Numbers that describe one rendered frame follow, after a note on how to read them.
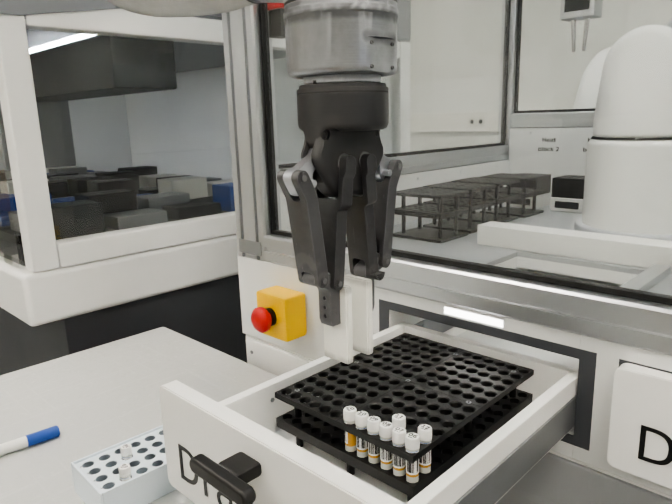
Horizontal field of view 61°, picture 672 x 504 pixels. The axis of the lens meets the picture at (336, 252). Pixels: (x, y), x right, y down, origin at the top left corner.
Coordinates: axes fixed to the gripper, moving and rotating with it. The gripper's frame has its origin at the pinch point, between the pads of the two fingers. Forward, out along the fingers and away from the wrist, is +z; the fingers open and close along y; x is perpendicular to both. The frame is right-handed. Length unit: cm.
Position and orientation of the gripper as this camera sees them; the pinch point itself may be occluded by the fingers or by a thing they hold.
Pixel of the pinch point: (348, 318)
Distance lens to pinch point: 51.6
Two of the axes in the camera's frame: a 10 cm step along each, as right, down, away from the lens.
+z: 0.3, 9.7, 2.3
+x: -7.2, -1.4, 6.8
